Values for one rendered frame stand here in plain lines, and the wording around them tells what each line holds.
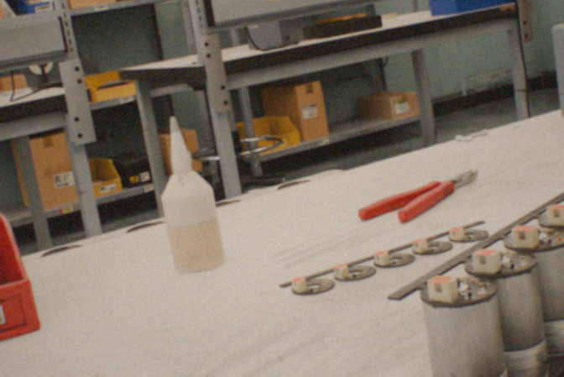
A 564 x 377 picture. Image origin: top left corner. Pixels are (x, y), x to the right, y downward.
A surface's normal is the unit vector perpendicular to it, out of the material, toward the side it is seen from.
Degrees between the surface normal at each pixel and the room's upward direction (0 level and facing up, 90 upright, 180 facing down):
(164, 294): 0
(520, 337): 90
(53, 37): 90
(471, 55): 90
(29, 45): 90
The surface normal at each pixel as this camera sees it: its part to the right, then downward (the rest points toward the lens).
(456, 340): -0.32, 0.22
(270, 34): -0.63, 0.24
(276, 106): -0.79, 0.25
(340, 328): -0.16, -0.97
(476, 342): 0.18, 0.15
